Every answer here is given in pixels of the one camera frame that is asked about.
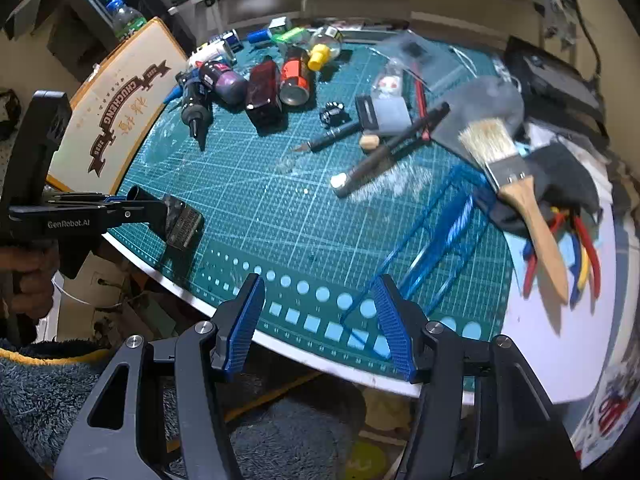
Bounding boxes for clear yellow-cap bottle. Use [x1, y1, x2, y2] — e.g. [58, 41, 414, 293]
[307, 25, 343, 72]

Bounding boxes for person's left hand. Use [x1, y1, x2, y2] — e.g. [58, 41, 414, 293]
[1, 245, 60, 321]

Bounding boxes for blue plastic sprue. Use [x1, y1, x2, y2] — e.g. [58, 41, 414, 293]
[340, 165, 496, 324]

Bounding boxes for cardboard box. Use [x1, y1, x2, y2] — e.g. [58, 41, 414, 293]
[47, 18, 186, 194]

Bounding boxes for black dropper bottle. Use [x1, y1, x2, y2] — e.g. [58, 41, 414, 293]
[176, 68, 213, 152]

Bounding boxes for black pen tool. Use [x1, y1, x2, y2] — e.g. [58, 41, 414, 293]
[330, 102, 450, 198]

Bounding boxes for purple paint bottle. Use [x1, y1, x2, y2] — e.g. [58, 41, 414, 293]
[198, 61, 248, 106]

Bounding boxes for dark red bottle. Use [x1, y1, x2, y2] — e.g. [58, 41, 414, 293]
[245, 56, 283, 129]

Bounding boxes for green cutting mat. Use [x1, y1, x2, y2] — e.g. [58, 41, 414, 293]
[106, 34, 516, 396]

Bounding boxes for blue white spray can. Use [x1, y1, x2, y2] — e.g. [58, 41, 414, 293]
[188, 29, 243, 68]

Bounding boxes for black hobby knife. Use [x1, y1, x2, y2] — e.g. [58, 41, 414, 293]
[293, 122, 362, 153]

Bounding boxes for green soda bottle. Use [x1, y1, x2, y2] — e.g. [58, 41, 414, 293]
[106, 0, 146, 41]

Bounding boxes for wooden paint brush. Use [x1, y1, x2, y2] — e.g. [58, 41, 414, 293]
[458, 118, 570, 304]

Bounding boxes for blue cap glue bottle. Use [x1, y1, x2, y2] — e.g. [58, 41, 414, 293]
[247, 15, 293, 44]

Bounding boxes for green cap small bottle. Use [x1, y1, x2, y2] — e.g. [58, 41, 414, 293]
[273, 27, 311, 46]

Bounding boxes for red handled pliers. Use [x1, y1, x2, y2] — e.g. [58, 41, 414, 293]
[548, 207, 602, 308]

